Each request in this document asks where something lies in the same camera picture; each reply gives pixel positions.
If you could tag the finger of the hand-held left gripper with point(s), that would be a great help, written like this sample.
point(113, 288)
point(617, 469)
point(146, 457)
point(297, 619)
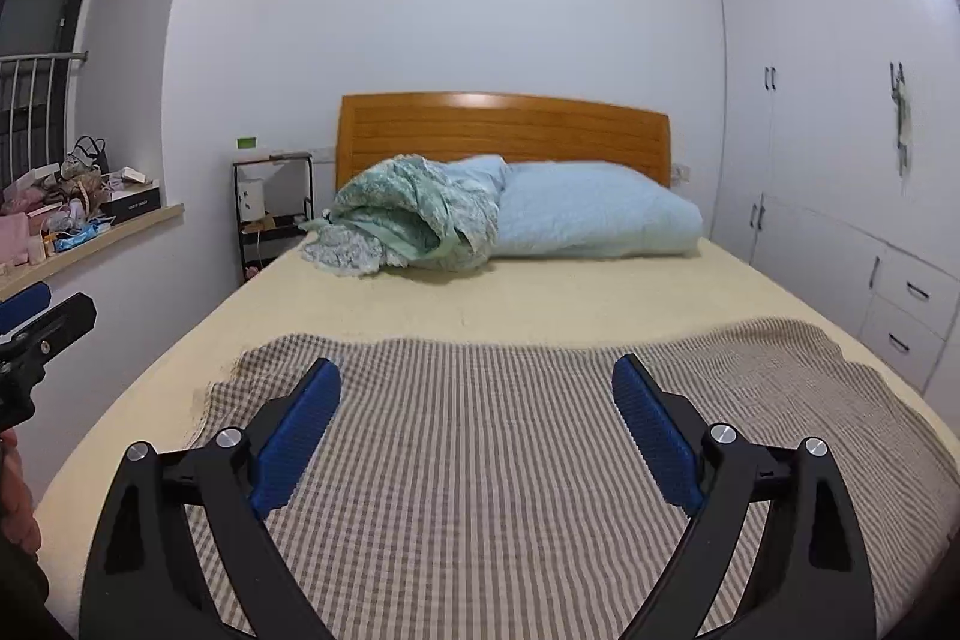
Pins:
point(26, 301)
point(60, 325)

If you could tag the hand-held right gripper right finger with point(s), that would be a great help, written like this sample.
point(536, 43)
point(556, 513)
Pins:
point(656, 437)

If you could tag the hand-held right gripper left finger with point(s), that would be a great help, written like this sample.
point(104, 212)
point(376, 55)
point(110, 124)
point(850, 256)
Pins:
point(292, 437)

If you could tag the person's left hand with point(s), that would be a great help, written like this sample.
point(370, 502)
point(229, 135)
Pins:
point(16, 490)

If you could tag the pink box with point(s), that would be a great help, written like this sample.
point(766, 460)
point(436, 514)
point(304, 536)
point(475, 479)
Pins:
point(13, 239)

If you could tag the blue packet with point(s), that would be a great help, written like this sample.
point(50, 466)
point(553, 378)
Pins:
point(82, 235)

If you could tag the black box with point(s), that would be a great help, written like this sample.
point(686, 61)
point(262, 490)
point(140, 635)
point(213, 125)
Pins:
point(131, 203)

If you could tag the black handbag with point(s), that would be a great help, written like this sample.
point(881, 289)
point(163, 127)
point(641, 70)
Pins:
point(88, 156)

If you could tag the checked blanket with lace edge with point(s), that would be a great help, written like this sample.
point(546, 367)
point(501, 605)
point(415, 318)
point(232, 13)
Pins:
point(487, 460)

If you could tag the metal window railing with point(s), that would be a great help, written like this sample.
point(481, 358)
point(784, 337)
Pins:
point(37, 108)

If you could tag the person's dark trousers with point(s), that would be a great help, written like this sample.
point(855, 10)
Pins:
point(22, 602)

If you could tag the wooden bed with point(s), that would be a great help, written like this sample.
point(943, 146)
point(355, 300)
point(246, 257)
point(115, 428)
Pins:
point(487, 299)

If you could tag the light blue pillow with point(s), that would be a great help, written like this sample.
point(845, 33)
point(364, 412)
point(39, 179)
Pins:
point(592, 212)

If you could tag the black metal bedside rack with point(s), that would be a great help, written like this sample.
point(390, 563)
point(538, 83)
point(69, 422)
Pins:
point(289, 190)

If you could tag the green floral quilt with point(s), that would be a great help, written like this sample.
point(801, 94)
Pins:
point(405, 212)

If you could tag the white wardrobe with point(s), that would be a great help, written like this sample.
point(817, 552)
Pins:
point(832, 85)

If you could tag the wall socket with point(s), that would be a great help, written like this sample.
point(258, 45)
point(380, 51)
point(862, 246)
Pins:
point(680, 173)

